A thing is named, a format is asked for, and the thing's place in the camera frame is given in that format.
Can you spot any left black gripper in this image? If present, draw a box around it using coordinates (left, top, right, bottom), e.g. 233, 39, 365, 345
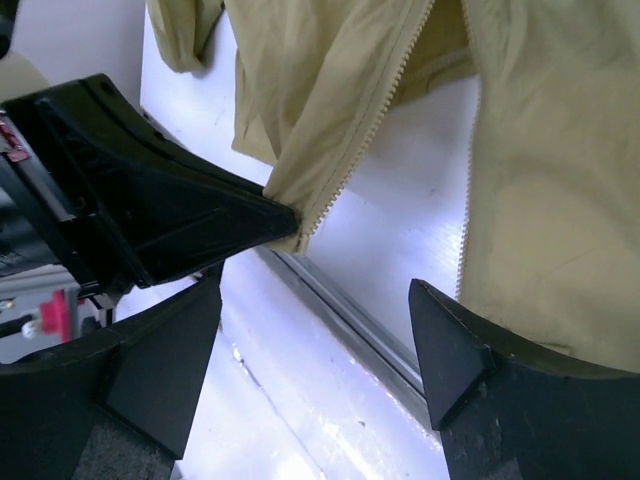
1, 74, 297, 343

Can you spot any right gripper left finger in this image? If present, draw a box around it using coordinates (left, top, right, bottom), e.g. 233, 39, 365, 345
1, 273, 222, 479

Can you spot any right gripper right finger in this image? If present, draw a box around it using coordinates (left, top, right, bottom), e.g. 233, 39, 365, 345
408, 279, 639, 479

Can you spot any tan hooded zip jacket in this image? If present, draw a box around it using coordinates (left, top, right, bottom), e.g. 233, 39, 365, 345
143, 1, 639, 374

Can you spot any aluminium table frame rail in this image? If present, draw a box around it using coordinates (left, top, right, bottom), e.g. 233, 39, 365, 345
255, 247, 431, 429

